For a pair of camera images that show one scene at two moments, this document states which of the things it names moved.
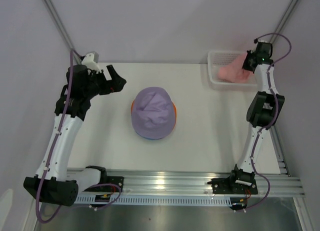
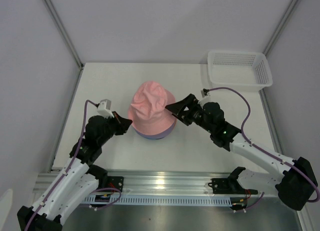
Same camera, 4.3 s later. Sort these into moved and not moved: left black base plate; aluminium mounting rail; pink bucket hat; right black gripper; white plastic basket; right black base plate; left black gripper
Moved: left black gripper; right black gripper; pink bucket hat
Not moved: right black base plate; aluminium mounting rail; white plastic basket; left black base plate
